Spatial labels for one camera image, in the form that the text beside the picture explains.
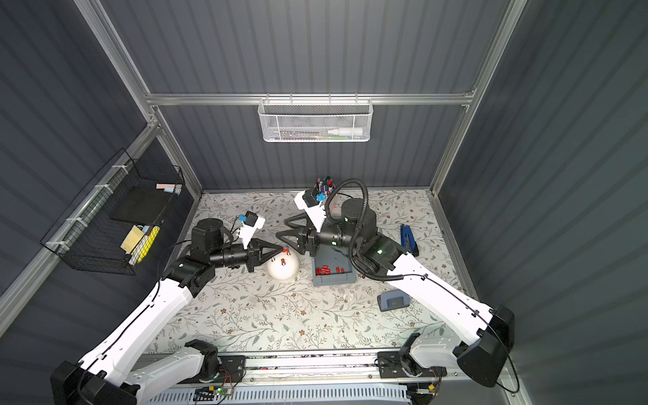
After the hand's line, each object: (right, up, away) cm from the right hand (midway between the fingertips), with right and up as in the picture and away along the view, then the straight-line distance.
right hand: (282, 233), depth 58 cm
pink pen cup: (+8, +15, +47) cm, 51 cm away
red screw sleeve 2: (-1, -6, +12) cm, 13 cm away
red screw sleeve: (-5, -12, +27) cm, 30 cm away
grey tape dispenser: (+33, -25, +28) cm, 50 cm away
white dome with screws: (-5, -13, +27) cm, 30 cm away
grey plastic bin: (+12, -16, +38) cm, 42 cm away
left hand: (-3, -6, +11) cm, 13 cm away
